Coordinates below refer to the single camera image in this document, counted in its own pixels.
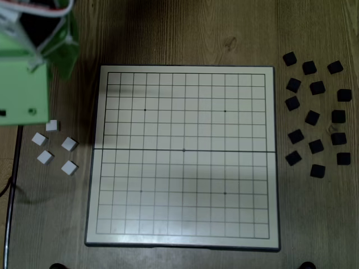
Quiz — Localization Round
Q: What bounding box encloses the white cube stone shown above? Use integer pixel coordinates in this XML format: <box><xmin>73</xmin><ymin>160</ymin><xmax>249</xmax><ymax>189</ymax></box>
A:
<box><xmin>31</xmin><ymin>132</ymin><xmax>49</xmax><ymax>147</ymax></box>
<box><xmin>61</xmin><ymin>136</ymin><xmax>79</xmax><ymax>152</ymax></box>
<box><xmin>36</xmin><ymin>150</ymin><xmax>55</xmax><ymax>165</ymax></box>
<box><xmin>61</xmin><ymin>160</ymin><xmax>79</xmax><ymax>177</ymax></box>
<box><xmin>46</xmin><ymin>119</ymin><xmax>61</xmax><ymax>133</ymax></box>

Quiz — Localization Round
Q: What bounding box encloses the white gridded go board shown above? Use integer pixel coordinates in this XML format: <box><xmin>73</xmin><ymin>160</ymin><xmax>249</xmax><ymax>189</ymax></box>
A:
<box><xmin>84</xmin><ymin>64</ymin><xmax>281</xmax><ymax>252</ymax></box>

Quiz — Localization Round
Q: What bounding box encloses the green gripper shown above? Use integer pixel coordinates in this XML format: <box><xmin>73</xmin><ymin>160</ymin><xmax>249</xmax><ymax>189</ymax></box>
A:
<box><xmin>0</xmin><ymin>5</ymin><xmax>81</xmax><ymax>81</ymax></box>

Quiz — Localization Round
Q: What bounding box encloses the black cube stone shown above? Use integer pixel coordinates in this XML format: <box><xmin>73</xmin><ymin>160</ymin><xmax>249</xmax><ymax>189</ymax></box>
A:
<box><xmin>286</xmin><ymin>77</ymin><xmax>302</xmax><ymax>94</ymax></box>
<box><xmin>302</xmin><ymin>60</ymin><xmax>318</xmax><ymax>76</ymax></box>
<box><xmin>282</xmin><ymin>51</ymin><xmax>298</xmax><ymax>67</ymax></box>
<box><xmin>337</xmin><ymin>88</ymin><xmax>353</xmax><ymax>103</ymax></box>
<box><xmin>331</xmin><ymin>109</ymin><xmax>347</xmax><ymax>124</ymax></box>
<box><xmin>309</xmin><ymin>80</ymin><xmax>326</xmax><ymax>96</ymax></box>
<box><xmin>287</xmin><ymin>128</ymin><xmax>305</xmax><ymax>145</ymax></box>
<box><xmin>308</xmin><ymin>138</ymin><xmax>325</xmax><ymax>155</ymax></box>
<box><xmin>285</xmin><ymin>150</ymin><xmax>303</xmax><ymax>167</ymax></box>
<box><xmin>310</xmin><ymin>164</ymin><xmax>326</xmax><ymax>179</ymax></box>
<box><xmin>336</xmin><ymin>152</ymin><xmax>352</xmax><ymax>166</ymax></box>
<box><xmin>326</xmin><ymin>60</ymin><xmax>344</xmax><ymax>75</ymax></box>
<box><xmin>284</xmin><ymin>95</ymin><xmax>301</xmax><ymax>112</ymax></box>
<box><xmin>304</xmin><ymin>110</ymin><xmax>321</xmax><ymax>126</ymax></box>
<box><xmin>330</xmin><ymin>132</ymin><xmax>348</xmax><ymax>146</ymax></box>

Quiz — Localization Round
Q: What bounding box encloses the dark table edge trim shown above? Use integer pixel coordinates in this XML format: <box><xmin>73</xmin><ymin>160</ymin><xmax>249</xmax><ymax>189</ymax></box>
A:
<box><xmin>4</xmin><ymin>125</ymin><xmax>25</xmax><ymax>269</ymax></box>

